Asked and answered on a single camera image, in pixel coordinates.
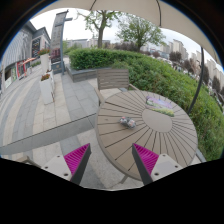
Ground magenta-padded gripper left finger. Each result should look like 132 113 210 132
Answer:
41 143 92 186

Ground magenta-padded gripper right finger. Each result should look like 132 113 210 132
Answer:
131 143 184 186

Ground brown slatted outdoor chair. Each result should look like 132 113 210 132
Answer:
94 68 139 106

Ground white planter with flowers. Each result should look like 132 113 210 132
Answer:
39 73 55 105
37 48 52 75

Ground flower landscape print mouse pad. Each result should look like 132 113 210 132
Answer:
145 95 176 118

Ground beige parasol canopy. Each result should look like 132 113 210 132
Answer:
36 0 223 66

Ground distant high-rise buildings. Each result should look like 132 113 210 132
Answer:
166 38 224 91

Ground transparent computer mouse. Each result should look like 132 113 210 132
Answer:
119 116 137 130

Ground grey storefront building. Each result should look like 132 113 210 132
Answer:
0 21 52 91

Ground tall grey sign pillar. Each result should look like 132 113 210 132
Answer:
49 9 74 75

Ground broad-crowned green tree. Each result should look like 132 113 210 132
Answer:
116 13 167 53

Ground thin-trunk green tree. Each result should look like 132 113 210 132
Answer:
76 9 123 49

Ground dark curved parasol pole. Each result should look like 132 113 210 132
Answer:
187 46 205 115

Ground green hedge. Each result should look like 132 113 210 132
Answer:
68 48 224 161

